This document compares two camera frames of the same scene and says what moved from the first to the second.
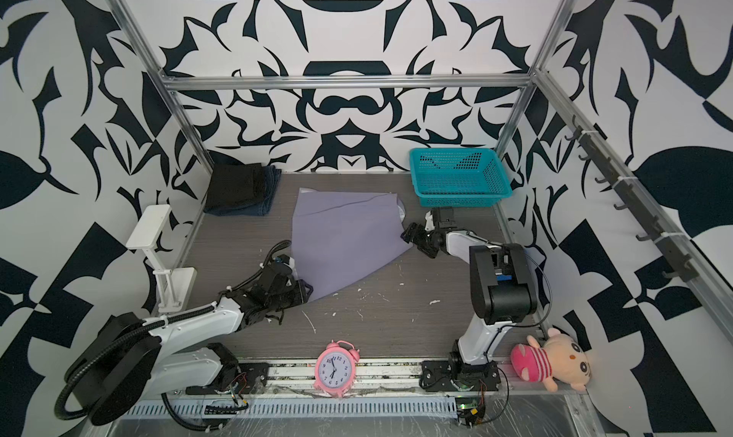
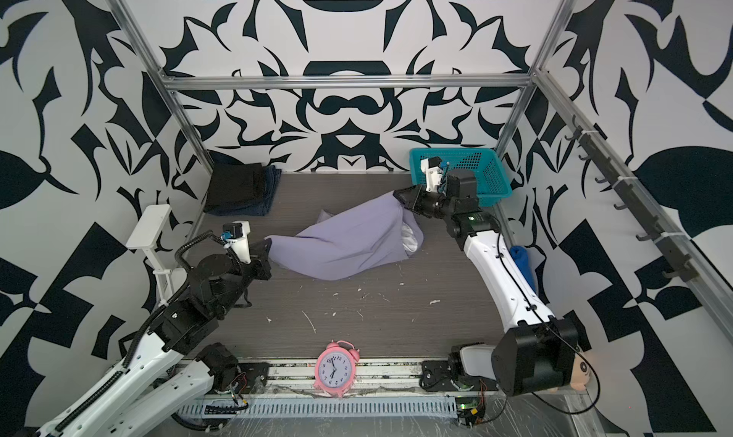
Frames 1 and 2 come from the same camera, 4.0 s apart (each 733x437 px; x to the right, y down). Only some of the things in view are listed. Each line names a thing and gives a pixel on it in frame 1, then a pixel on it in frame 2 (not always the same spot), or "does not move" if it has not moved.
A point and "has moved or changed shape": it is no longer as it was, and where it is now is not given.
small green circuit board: (466, 408) does not move
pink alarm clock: (335, 368) does not move
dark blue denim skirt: (272, 178) does not move
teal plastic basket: (453, 177) does not move
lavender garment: (341, 237) has moved or changed shape
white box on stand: (174, 284) does not move
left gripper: (302, 289) → (260, 259)
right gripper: (414, 234) → (419, 199)
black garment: (236, 184) does not move
